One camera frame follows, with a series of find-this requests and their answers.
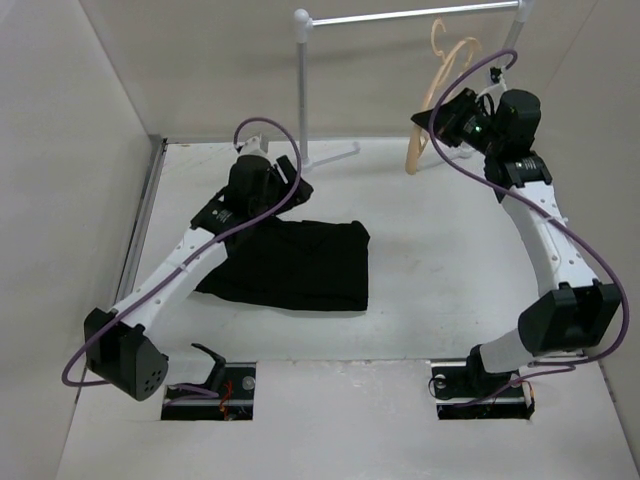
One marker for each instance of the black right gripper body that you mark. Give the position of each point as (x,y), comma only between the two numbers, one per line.
(466,123)

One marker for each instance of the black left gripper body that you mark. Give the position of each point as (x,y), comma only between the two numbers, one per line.
(277,185)

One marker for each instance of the black trousers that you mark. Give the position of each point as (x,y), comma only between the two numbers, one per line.
(296,265)

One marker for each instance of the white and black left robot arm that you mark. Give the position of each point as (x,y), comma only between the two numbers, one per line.
(118,342)

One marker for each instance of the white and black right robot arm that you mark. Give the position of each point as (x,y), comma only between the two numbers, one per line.
(574,308)

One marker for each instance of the white and silver clothes rack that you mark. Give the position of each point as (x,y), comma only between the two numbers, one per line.
(363,67)

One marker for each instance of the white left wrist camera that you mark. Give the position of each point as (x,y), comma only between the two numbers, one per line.
(256,145)

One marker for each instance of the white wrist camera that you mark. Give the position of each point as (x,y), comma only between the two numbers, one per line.
(497,84)
(256,145)

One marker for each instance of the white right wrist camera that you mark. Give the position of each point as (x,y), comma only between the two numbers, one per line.
(497,84)

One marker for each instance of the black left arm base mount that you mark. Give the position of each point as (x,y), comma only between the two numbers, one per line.
(228,395)

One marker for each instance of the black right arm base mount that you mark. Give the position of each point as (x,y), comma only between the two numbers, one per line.
(460,396)

